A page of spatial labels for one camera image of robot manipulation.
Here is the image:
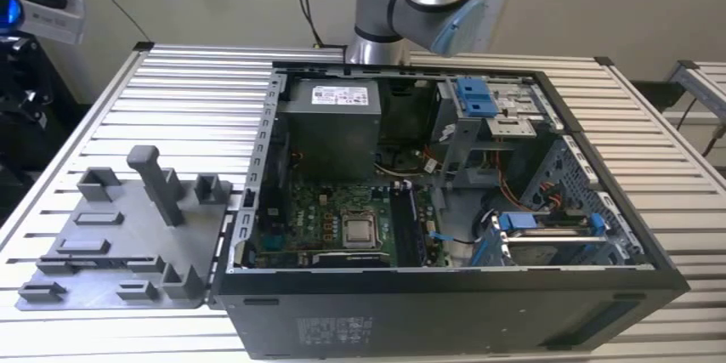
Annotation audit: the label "blue drive bay latch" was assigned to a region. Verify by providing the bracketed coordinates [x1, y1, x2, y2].
[456, 77, 490, 118]

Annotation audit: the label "grey metal drive cage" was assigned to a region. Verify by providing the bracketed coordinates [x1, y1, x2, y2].
[430, 76, 564, 188]

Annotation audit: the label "black open PC case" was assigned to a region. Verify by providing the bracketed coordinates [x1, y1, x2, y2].
[207, 60, 692, 360]

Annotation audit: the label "blue disk carrier with disk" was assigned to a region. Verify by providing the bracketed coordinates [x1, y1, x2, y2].
[490, 212, 609, 269]

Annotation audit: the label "CPU socket with silver CPU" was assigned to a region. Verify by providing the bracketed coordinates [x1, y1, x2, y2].
[338, 208, 382, 251]

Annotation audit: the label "black graphics card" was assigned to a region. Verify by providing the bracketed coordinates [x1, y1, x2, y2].
[299, 251, 394, 269]

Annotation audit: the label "black RAM slots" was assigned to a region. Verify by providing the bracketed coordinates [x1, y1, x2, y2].
[390, 186, 432, 266]

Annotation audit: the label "green motherboard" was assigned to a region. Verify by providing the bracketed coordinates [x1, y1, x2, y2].
[249, 182, 453, 269]

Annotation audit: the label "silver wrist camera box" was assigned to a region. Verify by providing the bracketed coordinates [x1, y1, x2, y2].
[17, 0, 87, 45]

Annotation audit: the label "orange wires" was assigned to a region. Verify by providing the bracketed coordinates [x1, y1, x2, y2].
[492, 145, 564, 212]

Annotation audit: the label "neighbouring metal slat table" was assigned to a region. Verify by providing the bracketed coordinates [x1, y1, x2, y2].
[662, 60, 726, 127]

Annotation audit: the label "grey plastic parts rack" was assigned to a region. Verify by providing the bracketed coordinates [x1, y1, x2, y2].
[14, 145, 238, 311]

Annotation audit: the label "grey power supply white label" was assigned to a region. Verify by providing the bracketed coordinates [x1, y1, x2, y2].
[277, 77, 382, 184]

